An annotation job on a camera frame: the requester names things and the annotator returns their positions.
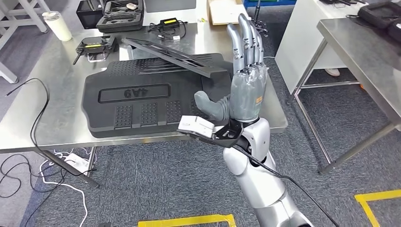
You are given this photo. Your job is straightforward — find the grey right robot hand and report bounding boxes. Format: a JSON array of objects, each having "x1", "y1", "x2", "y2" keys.
[{"x1": 194, "y1": 13, "x2": 269, "y2": 123}]

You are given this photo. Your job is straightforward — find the long black plastic panel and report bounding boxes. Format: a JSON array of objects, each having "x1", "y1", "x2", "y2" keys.
[{"x1": 121, "y1": 37, "x2": 228, "y2": 79}]

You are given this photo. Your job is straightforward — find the stainless steel workbench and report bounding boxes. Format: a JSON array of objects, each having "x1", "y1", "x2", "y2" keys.
[
  {"x1": 287, "y1": 17, "x2": 401, "y2": 175},
  {"x1": 0, "y1": 18, "x2": 288, "y2": 189}
]

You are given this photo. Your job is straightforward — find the white cabinet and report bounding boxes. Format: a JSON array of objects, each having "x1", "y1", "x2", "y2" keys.
[{"x1": 275, "y1": 0, "x2": 367, "y2": 95}]

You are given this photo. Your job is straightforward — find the clear plastic sheet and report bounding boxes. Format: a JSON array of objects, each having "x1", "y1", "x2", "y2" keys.
[{"x1": 118, "y1": 22, "x2": 201, "y2": 61}]

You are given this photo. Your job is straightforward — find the open cardboard box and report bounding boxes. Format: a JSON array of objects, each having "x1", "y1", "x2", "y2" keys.
[{"x1": 207, "y1": 0, "x2": 251, "y2": 26}]

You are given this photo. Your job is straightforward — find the black charger yellow label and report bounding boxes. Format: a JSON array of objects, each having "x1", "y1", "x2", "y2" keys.
[{"x1": 159, "y1": 18, "x2": 180, "y2": 30}]

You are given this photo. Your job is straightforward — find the black handheld device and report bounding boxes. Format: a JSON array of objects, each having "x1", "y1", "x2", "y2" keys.
[{"x1": 319, "y1": 0, "x2": 367, "y2": 7}]

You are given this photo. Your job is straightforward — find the large black engine cover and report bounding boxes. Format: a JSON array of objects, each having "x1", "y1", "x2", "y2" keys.
[{"x1": 81, "y1": 52, "x2": 234, "y2": 139}]

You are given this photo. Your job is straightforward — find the black equipment case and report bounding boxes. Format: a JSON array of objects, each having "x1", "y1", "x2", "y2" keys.
[
  {"x1": 387, "y1": 18, "x2": 401, "y2": 43},
  {"x1": 358, "y1": 1, "x2": 401, "y2": 29}
]

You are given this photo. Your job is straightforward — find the black remote controller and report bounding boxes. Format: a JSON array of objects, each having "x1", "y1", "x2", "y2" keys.
[{"x1": 72, "y1": 35, "x2": 119, "y2": 66}]

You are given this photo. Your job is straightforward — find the yellow floor tape square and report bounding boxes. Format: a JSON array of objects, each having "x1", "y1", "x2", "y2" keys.
[{"x1": 354, "y1": 189, "x2": 401, "y2": 227}]

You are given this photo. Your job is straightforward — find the black square box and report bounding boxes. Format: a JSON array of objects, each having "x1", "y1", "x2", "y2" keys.
[{"x1": 76, "y1": 0, "x2": 104, "y2": 29}]

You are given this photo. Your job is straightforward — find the white power strip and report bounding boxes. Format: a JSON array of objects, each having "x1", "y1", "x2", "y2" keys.
[{"x1": 64, "y1": 153, "x2": 90, "y2": 175}]

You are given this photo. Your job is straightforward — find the tall white cup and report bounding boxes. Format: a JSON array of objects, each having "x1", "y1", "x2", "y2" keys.
[{"x1": 42, "y1": 11, "x2": 73, "y2": 42}]

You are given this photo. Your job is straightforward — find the black camera bracket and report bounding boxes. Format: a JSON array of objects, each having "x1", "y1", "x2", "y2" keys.
[{"x1": 184, "y1": 119, "x2": 251, "y2": 149}]

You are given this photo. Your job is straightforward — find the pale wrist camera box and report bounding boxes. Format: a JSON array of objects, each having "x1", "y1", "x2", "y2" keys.
[{"x1": 178, "y1": 115, "x2": 215, "y2": 139}]

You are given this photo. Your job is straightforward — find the black charger cable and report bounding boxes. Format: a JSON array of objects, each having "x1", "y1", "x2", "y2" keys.
[{"x1": 148, "y1": 20, "x2": 188, "y2": 40}]

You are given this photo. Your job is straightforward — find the white floor cable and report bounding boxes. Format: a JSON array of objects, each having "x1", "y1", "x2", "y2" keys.
[{"x1": 39, "y1": 148, "x2": 88, "y2": 227}]

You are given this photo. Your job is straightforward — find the white metal frame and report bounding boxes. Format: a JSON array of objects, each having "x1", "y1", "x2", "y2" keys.
[{"x1": 0, "y1": 0, "x2": 51, "y2": 85}]

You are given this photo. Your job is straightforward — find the tangled black floor cable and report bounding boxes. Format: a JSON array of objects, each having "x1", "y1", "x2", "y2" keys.
[{"x1": 0, "y1": 150, "x2": 98, "y2": 227}]

